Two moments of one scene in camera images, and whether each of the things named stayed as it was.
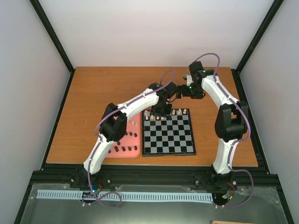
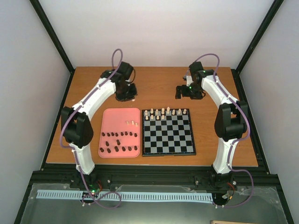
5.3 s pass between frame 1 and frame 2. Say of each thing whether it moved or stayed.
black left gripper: moved
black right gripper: stayed
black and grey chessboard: stayed
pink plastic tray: stayed
